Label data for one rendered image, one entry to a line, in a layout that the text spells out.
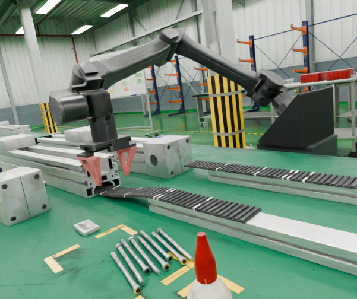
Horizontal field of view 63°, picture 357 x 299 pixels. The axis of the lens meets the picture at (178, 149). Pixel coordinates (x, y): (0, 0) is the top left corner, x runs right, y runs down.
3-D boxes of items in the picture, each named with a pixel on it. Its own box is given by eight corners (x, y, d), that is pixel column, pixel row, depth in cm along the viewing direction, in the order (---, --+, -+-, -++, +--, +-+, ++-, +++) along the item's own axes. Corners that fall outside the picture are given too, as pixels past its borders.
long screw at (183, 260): (188, 263, 39) (186, 257, 39) (181, 266, 39) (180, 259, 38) (156, 235, 48) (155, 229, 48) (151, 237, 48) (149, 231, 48)
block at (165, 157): (199, 165, 85) (195, 133, 83) (168, 179, 77) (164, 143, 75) (177, 163, 91) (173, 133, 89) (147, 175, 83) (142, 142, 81)
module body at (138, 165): (172, 165, 90) (168, 138, 88) (147, 175, 83) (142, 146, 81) (61, 150, 146) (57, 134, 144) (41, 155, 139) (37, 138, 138)
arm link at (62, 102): (90, 60, 67) (84, 90, 73) (38, 63, 59) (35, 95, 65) (116, 96, 62) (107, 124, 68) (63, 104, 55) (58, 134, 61)
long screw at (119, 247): (115, 250, 45) (114, 244, 45) (122, 247, 45) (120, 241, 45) (139, 288, 36) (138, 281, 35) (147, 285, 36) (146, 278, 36)
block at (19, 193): (60, 205, 68) (51, 166, 66) (8, 226, 60) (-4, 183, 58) (41, 199, 74) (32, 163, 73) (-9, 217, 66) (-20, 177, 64)
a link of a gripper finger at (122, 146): (102, 180, 71) (94, 142, 69) (126, 171, 76) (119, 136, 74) (117, 184, 66) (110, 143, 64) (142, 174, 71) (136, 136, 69)
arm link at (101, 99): (113, 86, 65) (101, 89, 69) (84, 90, 60) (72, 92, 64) (119, 117, 66) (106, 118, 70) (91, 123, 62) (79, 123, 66)
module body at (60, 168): (120, 185, 77) (115, 154, 75) (86, 199, 70) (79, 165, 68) (21, 161, 133) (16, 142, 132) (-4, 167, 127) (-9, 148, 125)
